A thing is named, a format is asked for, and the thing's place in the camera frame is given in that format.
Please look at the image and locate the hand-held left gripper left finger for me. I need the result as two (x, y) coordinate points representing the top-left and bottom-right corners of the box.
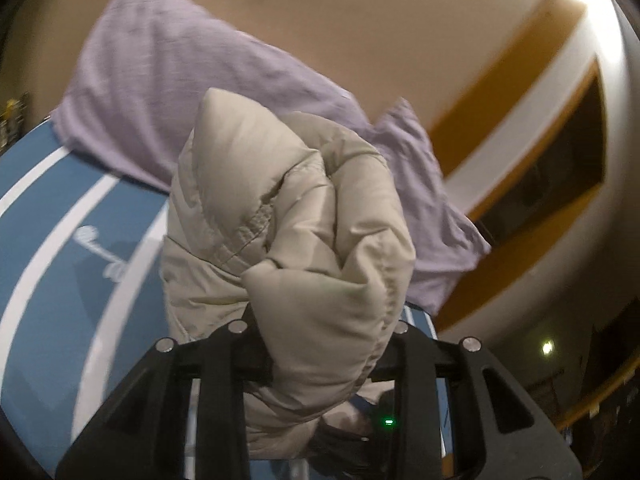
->
(56, 305), (274, 480)

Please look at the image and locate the lavender pillow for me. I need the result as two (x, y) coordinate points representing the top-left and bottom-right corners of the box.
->
(362, 97), (493, 317)
(50, 0), (373, 196)

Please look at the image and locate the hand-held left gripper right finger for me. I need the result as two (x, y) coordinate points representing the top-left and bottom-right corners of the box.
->
(374, 321), (584, 480)

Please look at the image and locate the dark glass door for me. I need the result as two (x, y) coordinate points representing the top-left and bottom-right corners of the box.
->
(472, 72), (608, 248)

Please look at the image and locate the beige puffer jacket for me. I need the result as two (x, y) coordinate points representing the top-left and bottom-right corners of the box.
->
(159, 87), (418, 461)

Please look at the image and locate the wooden door frame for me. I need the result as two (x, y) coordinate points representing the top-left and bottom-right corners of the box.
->
(427, 0), (640, 426)

